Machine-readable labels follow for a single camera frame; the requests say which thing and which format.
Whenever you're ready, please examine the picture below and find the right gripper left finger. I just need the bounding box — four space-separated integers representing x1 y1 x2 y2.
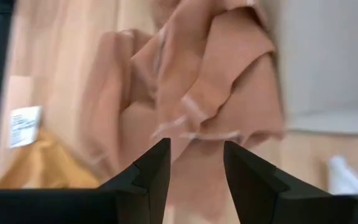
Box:
99 138 171 224

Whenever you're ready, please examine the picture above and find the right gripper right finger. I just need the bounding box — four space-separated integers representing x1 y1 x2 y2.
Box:
223 141 335 224

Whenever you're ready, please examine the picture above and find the pink striped towel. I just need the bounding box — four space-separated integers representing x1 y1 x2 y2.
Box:
79 0 287 224

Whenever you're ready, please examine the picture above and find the beige fabric storage box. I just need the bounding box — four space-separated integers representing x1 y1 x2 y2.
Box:
275 0 358 135

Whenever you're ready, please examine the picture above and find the yellow towel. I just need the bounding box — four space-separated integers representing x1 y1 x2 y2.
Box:
0 129 101 190

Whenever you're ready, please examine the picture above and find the white printed label card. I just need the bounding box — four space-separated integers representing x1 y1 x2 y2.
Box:
9 105 44 149

